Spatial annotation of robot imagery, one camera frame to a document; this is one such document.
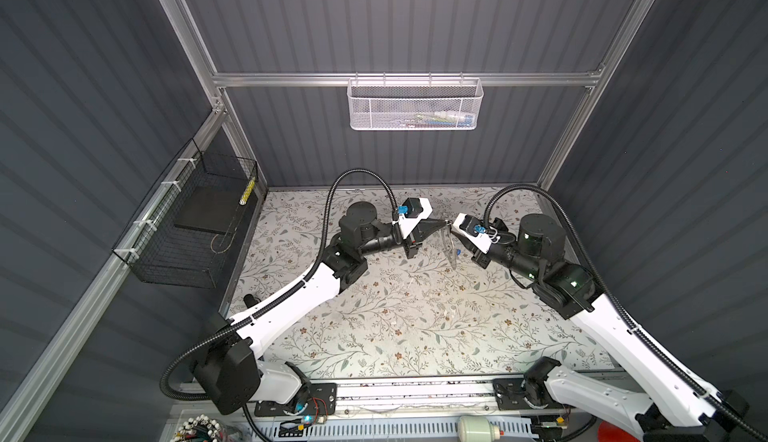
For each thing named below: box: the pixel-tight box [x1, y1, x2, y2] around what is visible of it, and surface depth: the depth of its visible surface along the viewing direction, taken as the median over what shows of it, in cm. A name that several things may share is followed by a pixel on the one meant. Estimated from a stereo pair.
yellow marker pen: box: [239, 176, 256, 206], surface depth 83 cm
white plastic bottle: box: [457, 416, 501, 442], surface depth 64 cm
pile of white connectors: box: [171, 414, 222, 442], surface depth 57 cm
